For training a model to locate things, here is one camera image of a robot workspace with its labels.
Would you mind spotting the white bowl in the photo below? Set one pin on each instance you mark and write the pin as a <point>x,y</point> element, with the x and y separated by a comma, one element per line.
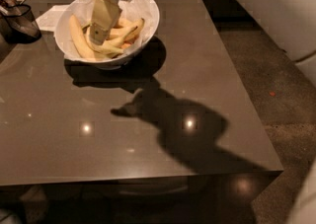
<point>107,27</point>

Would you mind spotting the white paper sheet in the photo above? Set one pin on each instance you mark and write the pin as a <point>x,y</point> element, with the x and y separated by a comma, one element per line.
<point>48,20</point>

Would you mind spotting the dark mesh basket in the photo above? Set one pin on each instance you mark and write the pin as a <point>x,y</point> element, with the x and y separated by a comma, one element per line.
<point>20,25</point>

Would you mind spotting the small red floor scrap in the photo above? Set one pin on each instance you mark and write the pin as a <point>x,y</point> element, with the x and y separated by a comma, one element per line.
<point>272,93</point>

